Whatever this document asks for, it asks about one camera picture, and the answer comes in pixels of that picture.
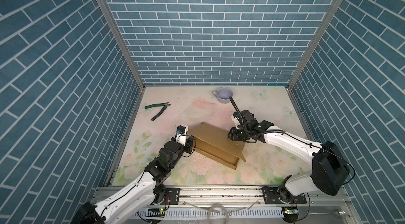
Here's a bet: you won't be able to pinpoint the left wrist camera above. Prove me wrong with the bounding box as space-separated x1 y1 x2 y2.
175 125 188 146

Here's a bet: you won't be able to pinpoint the green handled pliers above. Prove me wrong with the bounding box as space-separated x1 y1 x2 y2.
144 101 172 122

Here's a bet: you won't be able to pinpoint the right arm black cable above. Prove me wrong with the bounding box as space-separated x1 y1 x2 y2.
228 95 254 144

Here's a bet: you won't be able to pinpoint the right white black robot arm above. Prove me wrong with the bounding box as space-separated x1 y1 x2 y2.
228 110 350 203

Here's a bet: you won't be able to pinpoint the white slotted cable duct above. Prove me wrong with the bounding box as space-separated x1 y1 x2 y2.
134 207 284 220

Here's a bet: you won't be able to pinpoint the clear plastic tube loop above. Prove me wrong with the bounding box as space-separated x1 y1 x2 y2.
207 203 230 224

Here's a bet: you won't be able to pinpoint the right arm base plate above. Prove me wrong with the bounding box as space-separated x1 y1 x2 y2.
261 186 307 205

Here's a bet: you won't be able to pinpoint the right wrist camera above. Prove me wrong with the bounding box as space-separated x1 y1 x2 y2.
231 112 241 128

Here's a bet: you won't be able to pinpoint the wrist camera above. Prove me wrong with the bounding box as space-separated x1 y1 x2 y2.
175 125 188 146
231 112 241 128

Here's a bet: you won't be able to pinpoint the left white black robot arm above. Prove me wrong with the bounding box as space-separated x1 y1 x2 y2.
71 135 196 224

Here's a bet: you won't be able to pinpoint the lavender ceramic cup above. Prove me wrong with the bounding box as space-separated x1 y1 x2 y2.
212 87 233 104

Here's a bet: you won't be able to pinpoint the aluminium mounting rail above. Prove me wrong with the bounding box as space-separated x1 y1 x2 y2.
94 184 353 207

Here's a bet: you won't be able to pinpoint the brown cardboard box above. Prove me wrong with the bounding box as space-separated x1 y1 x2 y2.
187 123 246 170

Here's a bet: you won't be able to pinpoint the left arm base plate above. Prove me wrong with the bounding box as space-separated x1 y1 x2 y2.
152 187 180 205

